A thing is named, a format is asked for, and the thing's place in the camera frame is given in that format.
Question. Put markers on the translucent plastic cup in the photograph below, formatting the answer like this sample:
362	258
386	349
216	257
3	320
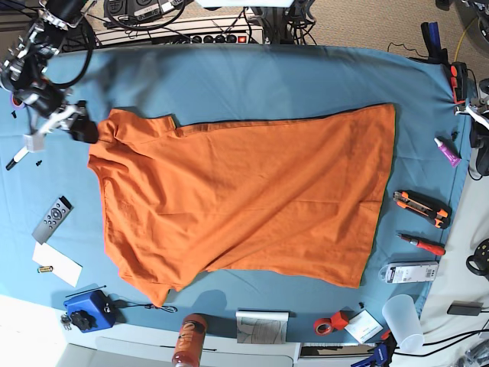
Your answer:
402	319

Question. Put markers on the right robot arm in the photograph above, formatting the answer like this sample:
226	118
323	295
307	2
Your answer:
22	71

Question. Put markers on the blue black table clamp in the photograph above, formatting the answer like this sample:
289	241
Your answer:
432	40

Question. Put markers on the orange black utility knife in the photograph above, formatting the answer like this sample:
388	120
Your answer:
432	210

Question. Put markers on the orange black table clamp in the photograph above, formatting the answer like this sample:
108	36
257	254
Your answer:
459	82

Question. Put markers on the white paper card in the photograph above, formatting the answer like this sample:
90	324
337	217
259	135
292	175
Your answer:
63	267

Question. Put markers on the grey notebook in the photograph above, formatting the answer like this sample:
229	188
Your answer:
261	327

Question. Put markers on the purple glue tube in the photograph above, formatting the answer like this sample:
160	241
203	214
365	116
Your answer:
452	157

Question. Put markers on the blue box with knob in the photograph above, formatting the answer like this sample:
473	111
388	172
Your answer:
90	311

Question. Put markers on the grey remote control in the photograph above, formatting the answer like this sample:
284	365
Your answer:
52	219

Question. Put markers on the gold AA battery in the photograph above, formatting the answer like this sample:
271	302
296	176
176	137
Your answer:
45	269

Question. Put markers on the black white marker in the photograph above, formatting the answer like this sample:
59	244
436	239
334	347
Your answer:
17	158

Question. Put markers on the red screwdriver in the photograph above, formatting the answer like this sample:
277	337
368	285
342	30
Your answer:
434	248

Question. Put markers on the purple tape roll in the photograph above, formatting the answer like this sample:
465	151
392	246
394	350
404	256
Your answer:
17	104

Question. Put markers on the packaged bit set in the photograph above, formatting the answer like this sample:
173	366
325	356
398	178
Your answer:
409	272

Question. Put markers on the black zip tie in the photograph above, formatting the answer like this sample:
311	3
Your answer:
85	291

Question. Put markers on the white paper leaflet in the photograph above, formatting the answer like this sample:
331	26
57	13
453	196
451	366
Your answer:
363	327

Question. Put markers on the red plastic block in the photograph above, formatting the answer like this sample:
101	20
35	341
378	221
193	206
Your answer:
339	320

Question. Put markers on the orange t-shirt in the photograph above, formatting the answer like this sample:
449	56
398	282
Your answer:
296	196

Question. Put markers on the black power strip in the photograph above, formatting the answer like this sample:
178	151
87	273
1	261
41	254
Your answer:
226	38

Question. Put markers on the blue bar clamp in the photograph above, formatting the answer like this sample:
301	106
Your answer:
381	354

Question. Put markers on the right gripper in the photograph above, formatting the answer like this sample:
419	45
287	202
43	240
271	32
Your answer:
52	110

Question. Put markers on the orange drink bottle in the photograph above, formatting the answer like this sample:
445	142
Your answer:
188	349

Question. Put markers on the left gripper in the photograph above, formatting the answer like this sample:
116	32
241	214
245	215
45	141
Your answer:
478	110

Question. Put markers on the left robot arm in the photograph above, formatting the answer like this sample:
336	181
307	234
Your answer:
474	18

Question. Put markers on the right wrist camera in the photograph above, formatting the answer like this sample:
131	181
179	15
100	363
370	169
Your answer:
34	143

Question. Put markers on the red tape roll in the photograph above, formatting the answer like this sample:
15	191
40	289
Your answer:
323	327

